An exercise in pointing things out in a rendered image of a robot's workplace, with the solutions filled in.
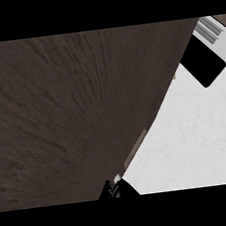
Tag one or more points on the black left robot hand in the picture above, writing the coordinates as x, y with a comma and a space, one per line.
127, 189

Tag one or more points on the large dark brown cabinet door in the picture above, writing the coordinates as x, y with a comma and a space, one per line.
68, 117

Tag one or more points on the black and silver appliance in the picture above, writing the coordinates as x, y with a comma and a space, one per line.
203, 63

